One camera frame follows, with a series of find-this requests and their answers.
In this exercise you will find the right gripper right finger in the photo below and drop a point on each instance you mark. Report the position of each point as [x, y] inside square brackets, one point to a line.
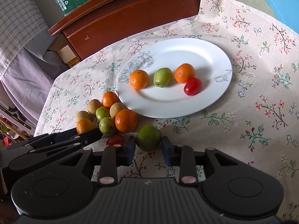
[182, 156]

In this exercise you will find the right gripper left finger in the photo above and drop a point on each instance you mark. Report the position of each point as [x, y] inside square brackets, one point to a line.
[114, 157]

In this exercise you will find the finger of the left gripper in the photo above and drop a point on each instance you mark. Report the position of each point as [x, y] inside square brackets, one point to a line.
[88, 138]
[63, 136]

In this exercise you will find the red cherry tomato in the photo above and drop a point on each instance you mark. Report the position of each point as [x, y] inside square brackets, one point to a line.
[193, 86]
[117, 139]

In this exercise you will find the large orange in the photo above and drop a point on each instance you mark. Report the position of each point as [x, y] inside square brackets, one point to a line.
[126, 121]
[84, 125]

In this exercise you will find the brown longan left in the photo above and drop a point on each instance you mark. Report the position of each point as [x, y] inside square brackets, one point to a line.
[82, 115]

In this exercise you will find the brown longan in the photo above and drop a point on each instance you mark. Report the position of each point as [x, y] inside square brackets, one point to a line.
[116, 108]
[82, 115]
[93, 105]

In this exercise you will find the spotted green jujube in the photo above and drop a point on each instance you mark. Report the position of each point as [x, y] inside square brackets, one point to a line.
[107, 126]

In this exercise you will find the brown longan top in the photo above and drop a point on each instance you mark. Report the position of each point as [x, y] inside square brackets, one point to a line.
[93, 105]

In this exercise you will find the brown longan right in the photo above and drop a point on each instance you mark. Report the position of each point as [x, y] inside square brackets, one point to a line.
[116, 108]

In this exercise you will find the small orange near plate top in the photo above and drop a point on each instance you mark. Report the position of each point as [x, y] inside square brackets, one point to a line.
[109, 98]

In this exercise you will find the lilac checked cloth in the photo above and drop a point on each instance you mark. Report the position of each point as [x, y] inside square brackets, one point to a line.
[28, 67]

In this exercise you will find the cardboard box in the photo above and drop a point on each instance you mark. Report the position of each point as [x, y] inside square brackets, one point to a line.
[61, 47]

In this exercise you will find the brown wooden cabinet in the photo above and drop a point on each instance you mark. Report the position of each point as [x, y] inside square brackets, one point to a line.
[99, 23]

